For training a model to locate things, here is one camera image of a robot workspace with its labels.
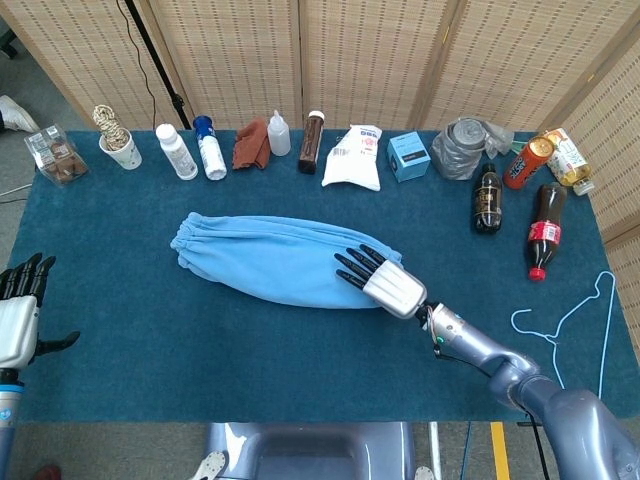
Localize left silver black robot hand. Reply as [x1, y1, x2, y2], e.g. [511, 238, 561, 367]
[0, 253, 81, 371]

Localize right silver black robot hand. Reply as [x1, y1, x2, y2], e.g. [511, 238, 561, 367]
[333, 243, 429, 320]

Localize light blue fleece pants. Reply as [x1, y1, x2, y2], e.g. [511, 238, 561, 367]
[169, 211, 404, 310]

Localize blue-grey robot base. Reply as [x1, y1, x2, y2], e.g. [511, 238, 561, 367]
[202, 422, 416, 480]

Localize black coffee bottle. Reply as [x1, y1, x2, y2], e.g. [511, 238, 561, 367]
[472, 163, 504, 235]

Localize light blue cardboard box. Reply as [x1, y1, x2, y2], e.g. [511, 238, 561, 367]
[387, 132, 432, 184]

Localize white plastic packet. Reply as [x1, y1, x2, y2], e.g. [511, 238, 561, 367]
[321, 123, 384, 192]

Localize grey plastic bag roll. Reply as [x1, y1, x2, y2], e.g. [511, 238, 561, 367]
[430, 117, 494, 181]

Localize cola bottle with red label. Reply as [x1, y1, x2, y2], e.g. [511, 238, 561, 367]
[527, 182, 569, 282]

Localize clear box of cookies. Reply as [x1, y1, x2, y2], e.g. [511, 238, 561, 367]
[23, 124, 90, 189]

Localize dark brown rectangular bottle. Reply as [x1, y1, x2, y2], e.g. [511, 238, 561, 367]
[297, 110, 327, 175]

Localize red orange drink can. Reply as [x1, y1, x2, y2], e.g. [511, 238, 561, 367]
[502, 135, 556, 190]

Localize clear crumpled plastic bag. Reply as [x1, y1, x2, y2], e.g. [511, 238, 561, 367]
[482, 119, 516, 160]

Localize dark blue table carpet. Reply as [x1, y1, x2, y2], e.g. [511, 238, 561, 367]
[0, 130, 640, 425]

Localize translucent squeeze bottle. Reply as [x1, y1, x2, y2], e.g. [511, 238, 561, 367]
[266, 109, 292, 157]

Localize white paper cup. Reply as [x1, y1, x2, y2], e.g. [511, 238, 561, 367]
[98, 130, 143, 171]

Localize brown crumpled cloth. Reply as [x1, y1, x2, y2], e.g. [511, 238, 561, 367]
[232, 117, 273, 171]

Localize white shoe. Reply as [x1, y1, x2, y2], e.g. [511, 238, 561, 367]
[0, 94, 40, 134]

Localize yellow tea bottle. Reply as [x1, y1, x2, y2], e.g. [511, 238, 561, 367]
[542, 127, 596, 197]

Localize white bottle with blue cap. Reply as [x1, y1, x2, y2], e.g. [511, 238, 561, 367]
[192, 115, 228, 181]

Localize tall white plastic bottle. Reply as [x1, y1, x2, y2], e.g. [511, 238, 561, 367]
[154, 123, 199, 181]

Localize bamboo folding screen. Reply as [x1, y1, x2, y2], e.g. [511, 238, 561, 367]
[0, 0, 640, 321]

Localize black tripod stand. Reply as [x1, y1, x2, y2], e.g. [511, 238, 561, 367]
[122, 0, 194, 131]

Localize light blue wire hanger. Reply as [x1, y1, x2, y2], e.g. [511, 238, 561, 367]
[510, 271, 617, 401]

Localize braided rope bundle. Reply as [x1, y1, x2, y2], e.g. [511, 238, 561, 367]
[92, 104, 132, 151]

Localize thin black cable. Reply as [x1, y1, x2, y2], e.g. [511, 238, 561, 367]
[115, 0, 156, 131]

